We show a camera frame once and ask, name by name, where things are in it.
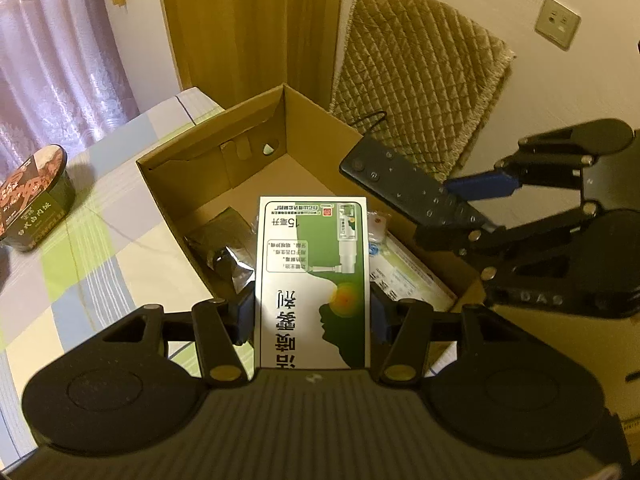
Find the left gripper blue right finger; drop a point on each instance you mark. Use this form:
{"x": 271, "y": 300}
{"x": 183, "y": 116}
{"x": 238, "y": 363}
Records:
{"x": 400, "y": 337}

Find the checked tablecloth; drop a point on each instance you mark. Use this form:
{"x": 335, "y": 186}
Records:
{"x": 111, "y": 254}

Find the purple curtain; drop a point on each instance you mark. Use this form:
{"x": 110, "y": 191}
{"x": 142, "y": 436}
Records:
{"x": 62, "y": 80}

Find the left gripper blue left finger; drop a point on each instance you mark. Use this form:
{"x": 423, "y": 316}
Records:
{"x": 219, "y": 326}

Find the white green medicine box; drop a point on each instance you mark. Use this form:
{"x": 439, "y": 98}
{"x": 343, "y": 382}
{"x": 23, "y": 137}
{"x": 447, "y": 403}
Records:
{"x": 403, "y": 276}

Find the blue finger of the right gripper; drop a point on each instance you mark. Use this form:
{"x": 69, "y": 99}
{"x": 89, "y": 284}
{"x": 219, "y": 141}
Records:
{"x": 484, "y": 186}
{"x": 455, "y": 237}

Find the right dark noodle bowl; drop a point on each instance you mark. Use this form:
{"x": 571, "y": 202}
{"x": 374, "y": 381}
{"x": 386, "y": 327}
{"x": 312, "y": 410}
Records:
{"x": 35, "y": 197}

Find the wooden door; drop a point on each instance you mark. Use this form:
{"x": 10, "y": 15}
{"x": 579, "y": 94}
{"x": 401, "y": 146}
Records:
{"x": 235, "y": 49}

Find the single wall socket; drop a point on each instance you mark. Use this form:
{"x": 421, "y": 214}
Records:
{"x": 557, "y": 23}

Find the green throat spray box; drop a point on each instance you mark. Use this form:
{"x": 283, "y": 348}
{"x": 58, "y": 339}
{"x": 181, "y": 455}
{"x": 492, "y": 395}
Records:
{"x": 312, "y": 287}

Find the white remote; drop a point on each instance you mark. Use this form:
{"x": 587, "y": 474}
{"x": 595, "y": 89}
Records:
{"x": 380, "y": 237}

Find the brown cardboard box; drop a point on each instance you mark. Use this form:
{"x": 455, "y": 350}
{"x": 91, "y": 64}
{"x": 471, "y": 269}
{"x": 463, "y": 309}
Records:
{"x": 276, "y": 144}

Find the silver foil pouch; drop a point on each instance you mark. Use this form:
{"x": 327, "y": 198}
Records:
{"x": 227, "y": 244}

